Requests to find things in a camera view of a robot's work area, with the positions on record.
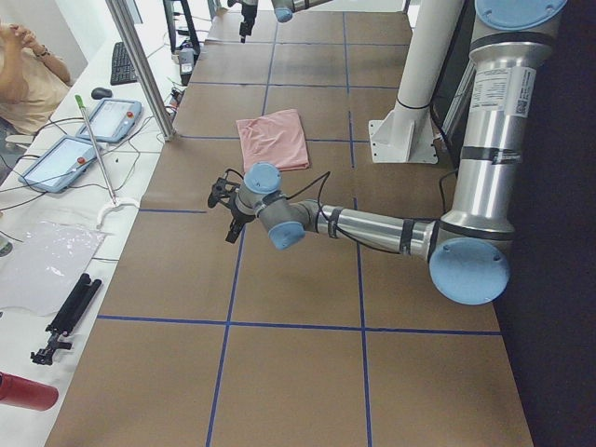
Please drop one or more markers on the black power adapter box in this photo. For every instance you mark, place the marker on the black power adapter box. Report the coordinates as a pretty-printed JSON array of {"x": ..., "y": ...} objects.
[{"x": 187, "y": 60}]

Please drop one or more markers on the black keyboard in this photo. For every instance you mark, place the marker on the black keyboard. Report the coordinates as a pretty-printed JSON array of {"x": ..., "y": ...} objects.
[{"x": 122, "y": 68}]

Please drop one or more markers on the black folded tripod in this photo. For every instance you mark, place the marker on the black folded tripod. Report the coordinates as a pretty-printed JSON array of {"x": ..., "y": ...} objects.
[{"x": 67, "y": 318}]

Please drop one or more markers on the red water bottle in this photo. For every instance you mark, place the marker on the red water bottle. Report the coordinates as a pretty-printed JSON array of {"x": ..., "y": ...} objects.
[{"x": 24, "y": 393}]

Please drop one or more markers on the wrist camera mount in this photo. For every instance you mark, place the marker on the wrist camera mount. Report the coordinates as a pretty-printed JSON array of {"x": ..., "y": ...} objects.
[{"x": 224, "y": 191}]

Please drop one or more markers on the near teach pendant tablet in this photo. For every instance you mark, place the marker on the near teach pendant tablet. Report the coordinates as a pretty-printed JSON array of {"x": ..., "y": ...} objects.
[{"x": 59, "y": 166}]

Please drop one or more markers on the pink Snoopy t-shirt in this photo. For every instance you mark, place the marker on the pink Snoopy t-shirt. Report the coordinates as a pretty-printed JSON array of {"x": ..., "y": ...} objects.
[{"x": 278, "y": 139}]

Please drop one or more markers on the clear plastic bag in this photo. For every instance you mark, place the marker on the clear plastic bag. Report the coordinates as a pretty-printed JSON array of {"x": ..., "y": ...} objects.
[{"x": 39, "y": 273}]

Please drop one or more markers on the black computer mouse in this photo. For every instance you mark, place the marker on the black computer mouse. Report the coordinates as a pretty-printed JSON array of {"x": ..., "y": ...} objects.
[{"x": 101, "y": 93}]

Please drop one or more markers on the aluminium frame post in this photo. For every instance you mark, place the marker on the aluminium frame post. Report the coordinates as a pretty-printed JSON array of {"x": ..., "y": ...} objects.
[{"x": 125, "y": 25}]

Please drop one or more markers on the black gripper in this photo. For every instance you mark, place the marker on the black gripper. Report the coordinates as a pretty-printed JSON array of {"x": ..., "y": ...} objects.
[
  {"x": 238, "y": 216},
  {"x": 247, "y": 11}
]

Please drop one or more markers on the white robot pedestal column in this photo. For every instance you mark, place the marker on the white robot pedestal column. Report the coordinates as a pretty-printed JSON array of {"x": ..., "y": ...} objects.
[{"x": 406, "y": 135}]

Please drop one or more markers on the seated person beige shirt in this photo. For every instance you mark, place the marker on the seated person beige shirt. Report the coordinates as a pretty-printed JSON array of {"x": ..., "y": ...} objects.
[{"x": 34, "y": 81}]

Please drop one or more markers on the metal reacher stick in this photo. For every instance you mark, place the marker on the metal reacher stick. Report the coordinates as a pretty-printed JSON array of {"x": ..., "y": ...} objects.
[{"x": 115, "y": 202}]

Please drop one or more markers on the far teach pendant tablet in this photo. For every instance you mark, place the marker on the far teach pendant tablet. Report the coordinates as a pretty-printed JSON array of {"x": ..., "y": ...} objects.
[{"x": 112, "y": 119}]

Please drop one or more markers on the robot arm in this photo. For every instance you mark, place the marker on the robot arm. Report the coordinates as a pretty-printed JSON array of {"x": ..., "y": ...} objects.
[
  {"x": 283, "y": 9},
  {"x": 466, "y": 248}
]

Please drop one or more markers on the teach pendant tablet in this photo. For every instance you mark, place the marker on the teach pendant tablet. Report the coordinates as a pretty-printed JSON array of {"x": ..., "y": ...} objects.
[
  {"x": 112, "y": 119},
  {"x": 59, "y": 166}
]

